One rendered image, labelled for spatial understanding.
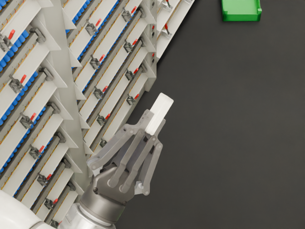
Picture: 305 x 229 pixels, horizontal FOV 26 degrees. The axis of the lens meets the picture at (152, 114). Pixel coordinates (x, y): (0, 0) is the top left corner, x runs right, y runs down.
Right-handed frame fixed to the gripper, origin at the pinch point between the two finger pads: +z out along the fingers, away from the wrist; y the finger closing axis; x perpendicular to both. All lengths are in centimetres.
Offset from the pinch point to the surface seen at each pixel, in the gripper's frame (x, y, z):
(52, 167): 124, -44, -46
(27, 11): 86, 5, 1
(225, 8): 219, -126, 52
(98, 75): 142, -48, -9
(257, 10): 212, -139, 60
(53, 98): 115, -26, -21
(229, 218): 128, -130, -35
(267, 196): 129, -143, -18
